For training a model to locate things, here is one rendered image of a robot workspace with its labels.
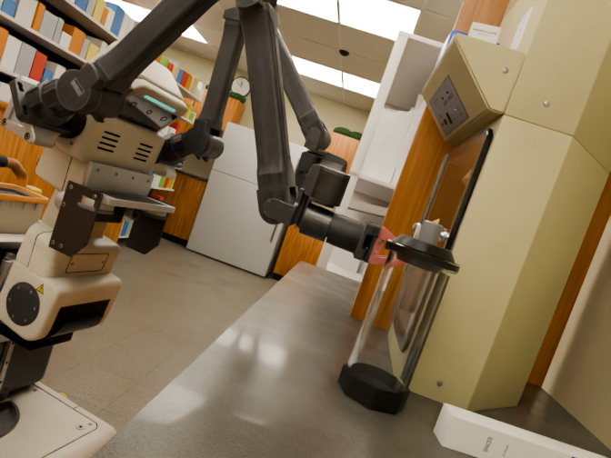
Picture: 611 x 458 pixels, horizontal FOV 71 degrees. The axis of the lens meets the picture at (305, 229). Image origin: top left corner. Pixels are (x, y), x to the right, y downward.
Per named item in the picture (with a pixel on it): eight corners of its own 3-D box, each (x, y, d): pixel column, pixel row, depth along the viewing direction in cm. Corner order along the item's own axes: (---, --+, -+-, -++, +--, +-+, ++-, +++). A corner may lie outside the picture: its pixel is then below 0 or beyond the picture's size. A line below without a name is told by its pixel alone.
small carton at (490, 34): (485, 72, 79) (496, 40, 79) (489, 61, 75) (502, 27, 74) (458, 65, 81) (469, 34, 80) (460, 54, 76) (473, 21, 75)
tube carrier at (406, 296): (416, 398, 66) (466, 266, 64) (394, 416, 56) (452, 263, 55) (355, 364, 71) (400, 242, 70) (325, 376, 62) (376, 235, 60)
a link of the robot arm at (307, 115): (257, 27, 128) (242, 9, 118) (274, 16, 126) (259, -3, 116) (318, 154, 122) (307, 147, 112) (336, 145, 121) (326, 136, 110)
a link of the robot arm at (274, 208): (275, 211, 84) (260, 214, 75) (295, 154, 81) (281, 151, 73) (333, 233, 81) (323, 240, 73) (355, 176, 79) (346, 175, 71)
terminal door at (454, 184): (391, 314, 102) (451, 153, 99) (408, 357, 72) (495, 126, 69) (388, 313, 102) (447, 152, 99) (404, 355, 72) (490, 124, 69)
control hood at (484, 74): (455, 145, 100) (470, 104, 99) (504, 114, 68) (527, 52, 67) (407, 130, 101) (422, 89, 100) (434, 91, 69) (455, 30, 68)
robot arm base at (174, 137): (174, 143, 137) (149, 134, 125) (195, 134, 134) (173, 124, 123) (180, 168, 136) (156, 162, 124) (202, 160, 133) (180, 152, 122)
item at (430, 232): (455, 278, 64) (471, 236, 64) (441, 276, 56) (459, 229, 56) (398, 256, 69) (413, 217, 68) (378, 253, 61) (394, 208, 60)
